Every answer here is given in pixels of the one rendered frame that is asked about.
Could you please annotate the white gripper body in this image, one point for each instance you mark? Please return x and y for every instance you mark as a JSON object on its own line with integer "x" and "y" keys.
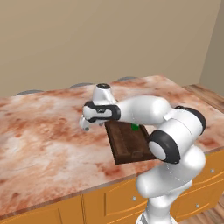
{"x": 83, "y": 122}

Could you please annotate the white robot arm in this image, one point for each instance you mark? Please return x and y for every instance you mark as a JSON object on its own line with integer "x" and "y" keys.
{"x": 175, "y": 131}

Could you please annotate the dark brown wooden tray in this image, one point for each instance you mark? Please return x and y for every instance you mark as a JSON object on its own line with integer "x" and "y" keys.
{"x": 125, "y": 143}

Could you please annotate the small green cube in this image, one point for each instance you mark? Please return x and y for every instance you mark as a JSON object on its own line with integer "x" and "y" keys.
{"x": 135, "y": 127}

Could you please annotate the grey round stool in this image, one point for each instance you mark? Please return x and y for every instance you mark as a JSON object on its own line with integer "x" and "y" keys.
{"x": 29, "y": 92}
{"x": 127, "y": 78}
{"x": 81, "y": 85}

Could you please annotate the orange drawer front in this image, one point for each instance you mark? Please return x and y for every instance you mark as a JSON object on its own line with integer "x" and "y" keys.
{"x": 122, "y": 198}
{"x": 201, "y": 202}
{"x": 214, "y": 169}

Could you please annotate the narrow orange cupboard panel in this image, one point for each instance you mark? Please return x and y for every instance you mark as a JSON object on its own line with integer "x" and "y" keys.
{"x": 94, "y": 208}

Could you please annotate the orange cupboard door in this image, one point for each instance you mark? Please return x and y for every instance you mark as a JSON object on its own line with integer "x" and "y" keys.
{"x": 43, "y": 214}

